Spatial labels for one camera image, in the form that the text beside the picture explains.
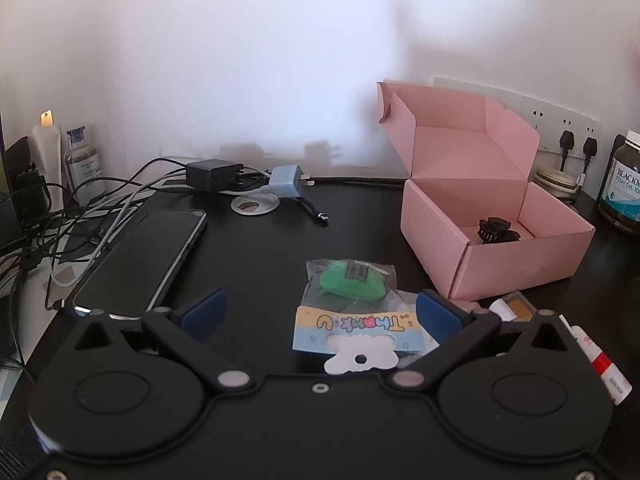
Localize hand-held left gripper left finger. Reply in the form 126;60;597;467
72;288;253;394

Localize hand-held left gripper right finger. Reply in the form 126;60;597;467
389;291;571;394

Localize pink cardboard box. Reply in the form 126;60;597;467
377;80;597;301

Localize green item plastic packet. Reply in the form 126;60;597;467
291;257;441;377

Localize black hair claw clip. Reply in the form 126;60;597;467
477;216;522;245

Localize white tube red print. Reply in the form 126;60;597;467
559;314;632;406

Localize black desktop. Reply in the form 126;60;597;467
0;180;640;411

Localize black smartphone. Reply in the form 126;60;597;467
70;208;208;321

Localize silver desk grommet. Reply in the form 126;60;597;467
231;195;278;217

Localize black power adapter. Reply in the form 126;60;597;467
186;159;246;193

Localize light blue charger plug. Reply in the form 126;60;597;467
270;165;315;198

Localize beige suction cup holder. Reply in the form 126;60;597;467
534;167;583;203

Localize clear bottle blue cap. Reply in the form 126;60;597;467
65;127;107;206

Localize white lotion bottle yellow cap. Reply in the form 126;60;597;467
31;109;66;206

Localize black box device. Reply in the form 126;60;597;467
0;136;48;221

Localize brown supplement bottle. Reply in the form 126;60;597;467
597;130;640;235

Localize thin black USB cable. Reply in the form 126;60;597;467
295;195;331;226

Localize black cable tangle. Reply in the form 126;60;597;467
0;157;201;371

